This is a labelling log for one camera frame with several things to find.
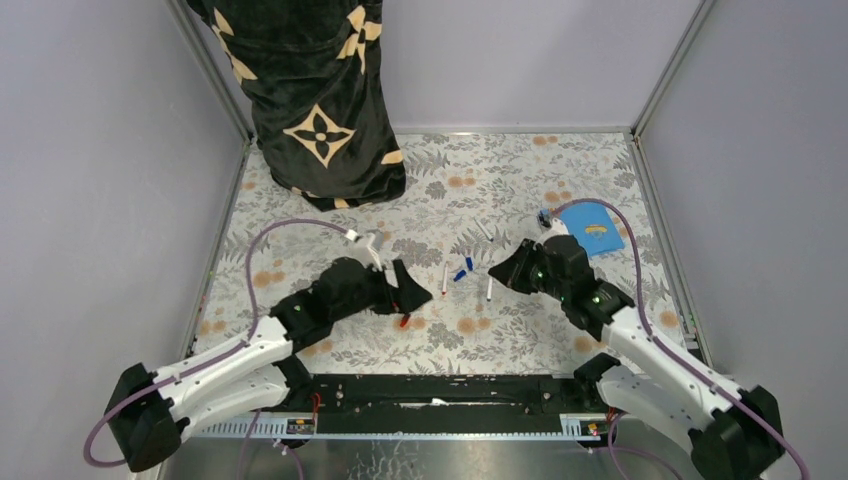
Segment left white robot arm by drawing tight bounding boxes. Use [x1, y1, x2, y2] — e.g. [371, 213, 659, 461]
[104, 257, 433, 473]

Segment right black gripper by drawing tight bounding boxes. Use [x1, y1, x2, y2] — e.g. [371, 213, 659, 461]
[488, 239, 568, 302]

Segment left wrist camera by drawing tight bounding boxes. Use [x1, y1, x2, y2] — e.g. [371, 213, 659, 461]
[345, 229, 384, 272]

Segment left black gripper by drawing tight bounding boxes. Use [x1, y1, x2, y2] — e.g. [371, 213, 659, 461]
[331, 261, 433, 325]

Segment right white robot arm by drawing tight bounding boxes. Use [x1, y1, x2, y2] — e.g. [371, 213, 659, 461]
[489, 235, 787, 479]

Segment floral table mat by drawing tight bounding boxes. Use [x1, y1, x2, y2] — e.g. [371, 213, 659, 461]
[192, 133, 687, 374]

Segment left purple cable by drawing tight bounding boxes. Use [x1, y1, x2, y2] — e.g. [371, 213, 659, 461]
[83, 218, 352, 469]

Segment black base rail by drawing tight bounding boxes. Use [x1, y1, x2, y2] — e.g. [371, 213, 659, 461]
[272, 374, 609, 421]

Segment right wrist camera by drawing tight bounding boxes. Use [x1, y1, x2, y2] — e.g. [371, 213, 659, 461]
[536, 210, 570, 244]

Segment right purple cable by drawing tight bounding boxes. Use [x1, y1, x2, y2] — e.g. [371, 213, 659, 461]
[551, 197, 812, 480]

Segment purple cable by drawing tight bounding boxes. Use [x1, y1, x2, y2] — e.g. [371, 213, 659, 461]
[83, 218, 352, 469]
[551, 197, 812, 480]

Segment blue folded cloth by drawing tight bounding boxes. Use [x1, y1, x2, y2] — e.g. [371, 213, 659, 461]
[556, 202, 625, 257]

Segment black gold patterned robe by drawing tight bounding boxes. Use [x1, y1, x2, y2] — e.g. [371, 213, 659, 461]
[187, 1, 407, 211]

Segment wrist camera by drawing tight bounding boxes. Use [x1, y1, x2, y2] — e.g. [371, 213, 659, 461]
[536, 210, 570, 244]
[345, 229, 384, 272]

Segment white pen black tip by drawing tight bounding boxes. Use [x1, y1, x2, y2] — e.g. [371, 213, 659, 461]
[474, 218, 495, 242]

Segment slotted cable duct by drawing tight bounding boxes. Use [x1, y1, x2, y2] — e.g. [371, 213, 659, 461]
[192, 413, 617, 441]

